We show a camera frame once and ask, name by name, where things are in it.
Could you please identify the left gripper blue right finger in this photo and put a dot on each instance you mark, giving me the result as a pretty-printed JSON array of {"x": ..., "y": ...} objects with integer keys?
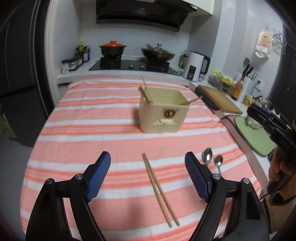
[{"x": 246, "y": 221}]

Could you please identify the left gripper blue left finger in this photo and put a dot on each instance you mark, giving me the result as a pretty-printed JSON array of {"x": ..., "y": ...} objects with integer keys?
[{"x": 48, "y": 220}]

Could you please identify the right hand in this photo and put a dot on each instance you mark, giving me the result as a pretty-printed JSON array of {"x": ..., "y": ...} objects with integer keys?
[{"x": 281, "y": 162}]

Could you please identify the green mat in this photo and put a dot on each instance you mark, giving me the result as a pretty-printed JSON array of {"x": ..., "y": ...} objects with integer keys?
[{"x": 257, "y": 138}]

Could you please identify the white knife holder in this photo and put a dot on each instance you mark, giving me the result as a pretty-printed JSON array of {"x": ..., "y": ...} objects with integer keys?
[{"x": 247, "y": 87}]

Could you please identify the brown sauce bottle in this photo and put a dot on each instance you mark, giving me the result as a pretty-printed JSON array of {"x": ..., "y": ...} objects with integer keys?
[{"x": 238, "y": 88}]

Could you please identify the wooden cutting board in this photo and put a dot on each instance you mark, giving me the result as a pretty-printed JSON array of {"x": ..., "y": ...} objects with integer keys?
[{"x": 222, "y": 101}]

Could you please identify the slim steel spoon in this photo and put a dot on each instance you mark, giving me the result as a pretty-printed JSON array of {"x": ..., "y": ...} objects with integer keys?
[{"x": 218, "y": 163}]

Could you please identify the yellow green snack bag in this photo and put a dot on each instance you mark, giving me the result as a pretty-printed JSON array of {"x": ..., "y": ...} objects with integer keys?
[{"x": 221, "y": 82}]

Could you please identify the hanging paper bag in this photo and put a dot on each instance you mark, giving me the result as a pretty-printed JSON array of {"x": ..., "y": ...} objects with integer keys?
[{"x": 263, "y": 44}]

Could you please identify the chopstick in holder right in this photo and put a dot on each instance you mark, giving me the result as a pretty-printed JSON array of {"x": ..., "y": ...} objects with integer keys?
[{"x": 191, "y": 101}]

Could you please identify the chopstick in holder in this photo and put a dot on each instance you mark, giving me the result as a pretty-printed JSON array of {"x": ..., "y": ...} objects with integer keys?
[
  {"x": 144, "y": 90},
  {"x": 191, "y": 101}
]

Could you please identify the pink striped tablecloth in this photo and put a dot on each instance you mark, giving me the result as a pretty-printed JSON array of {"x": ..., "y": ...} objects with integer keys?
[{"x": 101, "y": 115}]

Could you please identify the white electric kettle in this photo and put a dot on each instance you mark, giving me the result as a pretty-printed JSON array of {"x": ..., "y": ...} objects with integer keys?
[{"x": 196, "y": 65}]

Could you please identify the wooden utensil holder box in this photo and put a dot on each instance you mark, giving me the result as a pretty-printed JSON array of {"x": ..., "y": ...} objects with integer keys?
[{"x": 164, "y": 114}]

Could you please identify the black wok with lid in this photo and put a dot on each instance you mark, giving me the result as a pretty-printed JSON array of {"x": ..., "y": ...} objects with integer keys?
[{"x": 157, "y": 53}]

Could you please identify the chopstick in holder left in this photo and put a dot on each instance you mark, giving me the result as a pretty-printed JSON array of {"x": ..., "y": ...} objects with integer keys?
[{"x": 144, "y": 90}]

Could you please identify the white spice jar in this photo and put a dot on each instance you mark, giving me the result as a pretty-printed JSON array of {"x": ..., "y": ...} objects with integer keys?
[{"x": 65, "y": 67}]

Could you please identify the black gas stove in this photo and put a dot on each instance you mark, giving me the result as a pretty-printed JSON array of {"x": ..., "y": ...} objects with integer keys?
[{"x": 135, "y": 65}]

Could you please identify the black range hood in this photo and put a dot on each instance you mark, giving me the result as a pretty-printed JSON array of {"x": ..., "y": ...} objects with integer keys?
[{"x": 169, "y": 15}]

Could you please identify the green-capped condiment bottle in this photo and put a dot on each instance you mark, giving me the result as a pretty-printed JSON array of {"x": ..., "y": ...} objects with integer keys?
[{"x": 80, "y": 51}]

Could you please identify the orange-lidded black clay pot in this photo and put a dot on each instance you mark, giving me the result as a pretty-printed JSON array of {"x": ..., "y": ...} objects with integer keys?
[{"x": 112, "y": 49}]

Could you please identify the wide-handled steel spoon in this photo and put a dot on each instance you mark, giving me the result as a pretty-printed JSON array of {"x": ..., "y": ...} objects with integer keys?
[{"x": 207, "y": 156}]

